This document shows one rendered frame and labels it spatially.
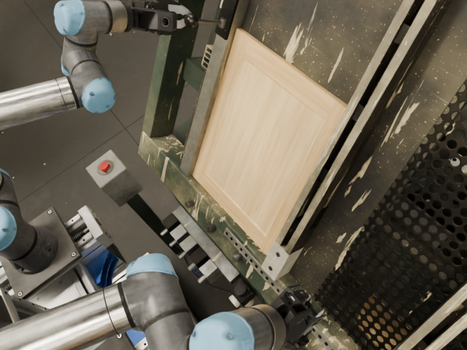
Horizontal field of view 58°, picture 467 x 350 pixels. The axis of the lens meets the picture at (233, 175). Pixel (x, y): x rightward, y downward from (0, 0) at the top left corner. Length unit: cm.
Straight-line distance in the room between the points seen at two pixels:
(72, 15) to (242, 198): 73
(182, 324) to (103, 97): 55
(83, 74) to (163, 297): 56
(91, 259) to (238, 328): 103
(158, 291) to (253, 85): 74
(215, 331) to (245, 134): 82
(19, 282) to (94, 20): 83
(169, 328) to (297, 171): 66
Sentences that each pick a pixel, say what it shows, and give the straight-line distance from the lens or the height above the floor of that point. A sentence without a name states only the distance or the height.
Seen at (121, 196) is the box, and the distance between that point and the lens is 171.
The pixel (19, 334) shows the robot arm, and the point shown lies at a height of 162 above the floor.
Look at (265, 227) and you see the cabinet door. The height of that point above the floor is 96.
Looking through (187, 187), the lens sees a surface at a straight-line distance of 154.
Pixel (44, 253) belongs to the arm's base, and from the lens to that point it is 142.
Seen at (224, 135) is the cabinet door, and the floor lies 109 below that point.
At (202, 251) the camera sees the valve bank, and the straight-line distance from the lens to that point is 156.
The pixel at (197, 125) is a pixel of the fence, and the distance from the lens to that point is 142.
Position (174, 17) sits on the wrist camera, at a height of 153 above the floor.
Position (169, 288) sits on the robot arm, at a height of 157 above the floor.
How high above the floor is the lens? 220
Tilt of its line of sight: 60 degrees down
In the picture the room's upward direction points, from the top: 20 degrees counter-clockwise
